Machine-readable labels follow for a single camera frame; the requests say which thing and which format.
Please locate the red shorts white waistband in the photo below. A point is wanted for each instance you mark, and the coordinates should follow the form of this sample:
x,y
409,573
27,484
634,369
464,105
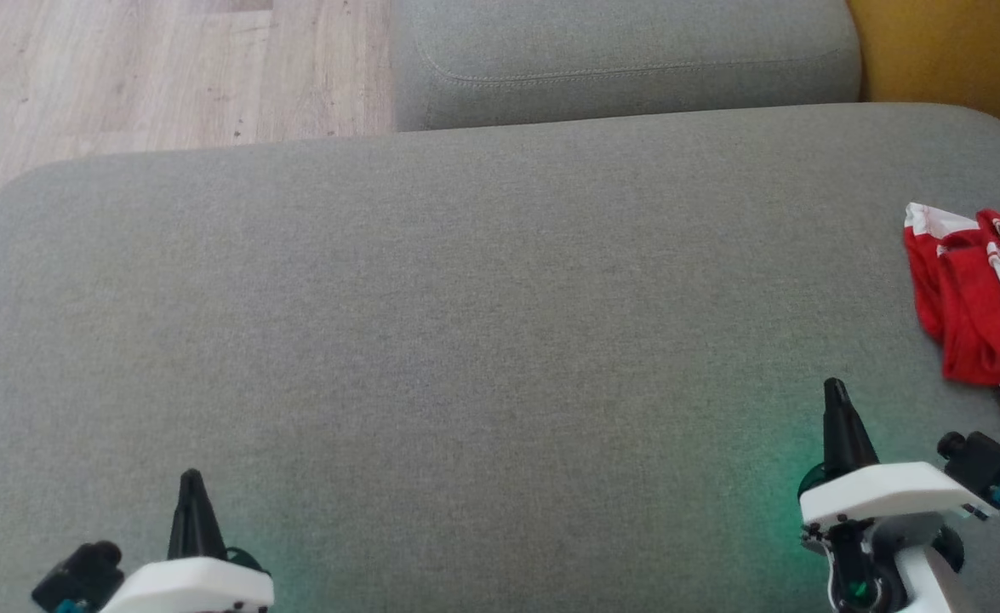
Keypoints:
x,y
972,306

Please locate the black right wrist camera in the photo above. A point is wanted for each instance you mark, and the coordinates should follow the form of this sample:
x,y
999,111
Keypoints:
x,y
985,464

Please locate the mustard yellow cushion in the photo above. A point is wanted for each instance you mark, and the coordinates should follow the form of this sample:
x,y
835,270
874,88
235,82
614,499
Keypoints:
x,y
951,60

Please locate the grey fabric sofa section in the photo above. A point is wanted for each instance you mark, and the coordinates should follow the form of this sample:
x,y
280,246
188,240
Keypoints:
x,y
619,60

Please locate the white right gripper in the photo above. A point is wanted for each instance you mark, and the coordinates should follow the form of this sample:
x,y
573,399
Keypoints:
x,y
887,494

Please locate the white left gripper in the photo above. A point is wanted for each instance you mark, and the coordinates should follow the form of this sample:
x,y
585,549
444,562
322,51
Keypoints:
x,y
193,587

